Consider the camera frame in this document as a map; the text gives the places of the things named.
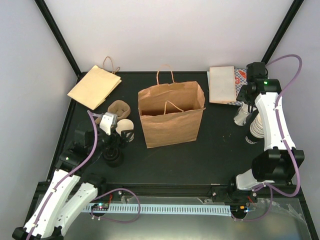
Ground white paper bag brown trim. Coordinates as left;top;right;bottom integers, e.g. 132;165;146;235
208;66;236;103

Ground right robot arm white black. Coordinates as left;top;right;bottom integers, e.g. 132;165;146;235
226;62;305;203

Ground stack of white paper cups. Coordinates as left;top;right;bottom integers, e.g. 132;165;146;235
245;113;265;145

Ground black frame post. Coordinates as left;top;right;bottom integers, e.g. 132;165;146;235
34;0;82;78
261;0;304;64

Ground blue checkered paper bag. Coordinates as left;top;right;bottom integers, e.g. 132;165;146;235
234;68;247;97

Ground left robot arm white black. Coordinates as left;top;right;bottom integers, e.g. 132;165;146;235
12;126;134;240

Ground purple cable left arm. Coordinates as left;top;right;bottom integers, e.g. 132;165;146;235
24;109;141;240

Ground tan paper bag with handles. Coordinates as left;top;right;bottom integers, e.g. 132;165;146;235
67;56;122;110

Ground stacked pulp cup carriers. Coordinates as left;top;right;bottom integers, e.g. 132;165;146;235
105;100;131;123

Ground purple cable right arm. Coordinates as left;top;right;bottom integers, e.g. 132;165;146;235
231;54;303;223

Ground black lid stack left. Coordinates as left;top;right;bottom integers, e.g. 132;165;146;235
102;147;124;168

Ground light blue cable duct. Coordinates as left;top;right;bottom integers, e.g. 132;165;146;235
82;203;232;217

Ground black frame post right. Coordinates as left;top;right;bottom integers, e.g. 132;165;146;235
261;0;304;64

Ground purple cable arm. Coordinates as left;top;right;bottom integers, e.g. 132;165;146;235
231;54;303;223
24;109;141;240

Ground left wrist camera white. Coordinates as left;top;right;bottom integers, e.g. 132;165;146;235
99;112;118;136

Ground bundle of white straws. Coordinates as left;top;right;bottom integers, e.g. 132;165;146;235
233;102;257;126

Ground black frame post left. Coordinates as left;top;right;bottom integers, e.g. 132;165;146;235
34;0;82;78

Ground brown kraft paper bag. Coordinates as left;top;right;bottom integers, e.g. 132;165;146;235
138;70;205;149

